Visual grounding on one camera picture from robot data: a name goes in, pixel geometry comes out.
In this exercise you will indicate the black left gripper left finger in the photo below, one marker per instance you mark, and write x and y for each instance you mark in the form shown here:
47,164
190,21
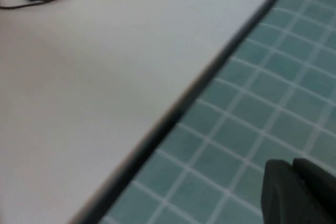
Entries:
281,195

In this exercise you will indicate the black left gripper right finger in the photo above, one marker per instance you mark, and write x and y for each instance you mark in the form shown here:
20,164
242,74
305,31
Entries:
320,190

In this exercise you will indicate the green white grid tablecloth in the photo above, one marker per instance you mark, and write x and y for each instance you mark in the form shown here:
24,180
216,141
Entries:
262,103

